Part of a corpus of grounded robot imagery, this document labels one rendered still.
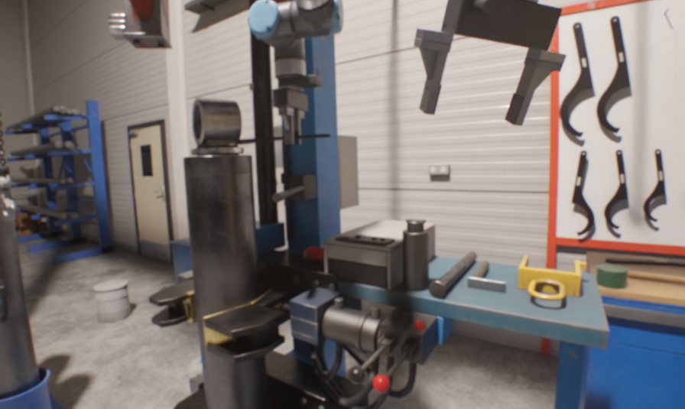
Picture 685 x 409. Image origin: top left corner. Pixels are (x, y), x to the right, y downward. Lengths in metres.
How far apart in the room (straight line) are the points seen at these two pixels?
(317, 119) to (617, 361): 1.47
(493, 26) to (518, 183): 2.27
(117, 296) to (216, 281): 2.80
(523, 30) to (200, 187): 0.90
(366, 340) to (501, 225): 1.93
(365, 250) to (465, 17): 0.74
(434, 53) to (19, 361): 2.28
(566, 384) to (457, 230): 1.80
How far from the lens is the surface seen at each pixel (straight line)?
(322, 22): 0.89
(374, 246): 1.01
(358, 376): 0.82
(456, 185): 2.78
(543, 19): 0.51
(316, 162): 1.36
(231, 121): 1.12
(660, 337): 1.66
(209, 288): 1.14
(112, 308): 3.91
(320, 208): 1.39
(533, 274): 1.10
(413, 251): 0.99
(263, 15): 0.94
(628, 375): 1.72
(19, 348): 2.35
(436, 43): 0.46
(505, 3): 0.48
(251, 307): 1.13
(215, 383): 1.29
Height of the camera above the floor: 1.44
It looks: 6 degrees down
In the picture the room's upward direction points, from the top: 2 degrees counter-clockwise
